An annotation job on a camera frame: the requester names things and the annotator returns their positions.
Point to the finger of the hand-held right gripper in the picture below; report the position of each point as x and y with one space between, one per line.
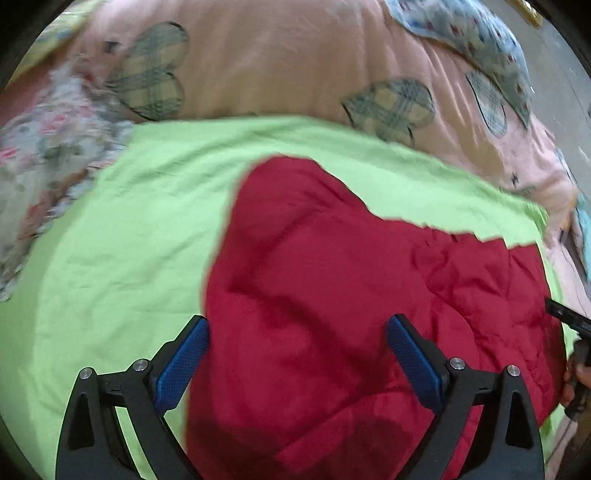
570 316

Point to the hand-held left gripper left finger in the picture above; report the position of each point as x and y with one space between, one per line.
182 357

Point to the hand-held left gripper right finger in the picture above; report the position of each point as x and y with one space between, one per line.
415 360

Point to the red padded coat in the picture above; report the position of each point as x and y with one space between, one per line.
346 300

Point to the person's right hand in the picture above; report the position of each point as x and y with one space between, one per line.
569 383

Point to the green bed sheet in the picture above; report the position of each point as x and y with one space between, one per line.
120 240

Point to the floral ruffled cloth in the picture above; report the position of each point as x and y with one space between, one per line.
51 152

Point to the grey-blue patterned pillow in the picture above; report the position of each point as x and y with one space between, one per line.
480 41

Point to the pink quilt with plaid hearts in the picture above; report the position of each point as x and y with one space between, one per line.
300 60

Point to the yellow-green dotted cloth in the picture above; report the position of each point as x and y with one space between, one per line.
55 32

